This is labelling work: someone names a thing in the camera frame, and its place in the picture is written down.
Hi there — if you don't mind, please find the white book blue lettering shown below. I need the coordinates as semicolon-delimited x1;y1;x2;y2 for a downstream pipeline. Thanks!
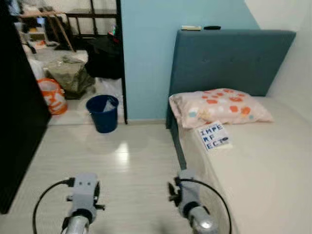
195;121;234;153

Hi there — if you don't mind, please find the pink orange-patterned pillow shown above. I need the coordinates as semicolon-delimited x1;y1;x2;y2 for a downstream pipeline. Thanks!
169;88;275;129

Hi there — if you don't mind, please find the blue plastic bucket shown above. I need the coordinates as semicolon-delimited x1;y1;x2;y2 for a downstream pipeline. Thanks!
85;94;120;134

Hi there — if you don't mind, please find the bed with white sheet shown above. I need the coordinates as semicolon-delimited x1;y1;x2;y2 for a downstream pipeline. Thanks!
177;95;312;234

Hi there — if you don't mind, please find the grey crumpled plastic bag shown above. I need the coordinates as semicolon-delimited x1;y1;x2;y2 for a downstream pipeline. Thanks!
102;97;118;113

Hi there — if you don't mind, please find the orange white plastic bag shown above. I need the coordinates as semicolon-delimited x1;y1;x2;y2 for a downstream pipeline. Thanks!
36;78;68;116

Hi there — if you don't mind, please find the clear plastic bag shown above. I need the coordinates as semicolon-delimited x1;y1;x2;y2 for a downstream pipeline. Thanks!
95;77;123;98

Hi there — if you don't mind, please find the khaki cloth sack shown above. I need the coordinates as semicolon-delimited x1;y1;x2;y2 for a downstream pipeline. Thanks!
47;55;97;100

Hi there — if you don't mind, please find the blue upholstered headboard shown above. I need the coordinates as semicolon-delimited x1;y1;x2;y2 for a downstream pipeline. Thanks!
165;29;297;130

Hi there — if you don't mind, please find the large black fabric bag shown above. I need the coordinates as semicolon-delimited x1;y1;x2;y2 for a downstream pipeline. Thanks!
85;35;123;80

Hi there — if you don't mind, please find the dark wooden table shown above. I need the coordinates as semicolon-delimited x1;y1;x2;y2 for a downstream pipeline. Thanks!
65;0;118;38

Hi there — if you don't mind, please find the light wooden table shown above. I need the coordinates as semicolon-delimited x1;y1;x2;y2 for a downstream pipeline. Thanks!
19;10;77;53

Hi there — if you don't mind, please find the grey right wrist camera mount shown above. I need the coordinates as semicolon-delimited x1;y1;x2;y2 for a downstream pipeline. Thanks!
176;169;201;216

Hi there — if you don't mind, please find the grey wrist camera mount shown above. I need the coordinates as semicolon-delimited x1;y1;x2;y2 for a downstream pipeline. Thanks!
176;169;201;216
69;173;101;216

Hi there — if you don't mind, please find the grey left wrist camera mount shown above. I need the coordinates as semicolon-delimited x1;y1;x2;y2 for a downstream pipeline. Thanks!
69;173;101;216

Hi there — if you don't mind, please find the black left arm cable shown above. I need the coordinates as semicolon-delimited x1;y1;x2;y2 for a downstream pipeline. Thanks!
32;177;77;234

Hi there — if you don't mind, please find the black door frame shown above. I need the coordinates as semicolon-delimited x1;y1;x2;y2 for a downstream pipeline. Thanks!
116;0;129;125

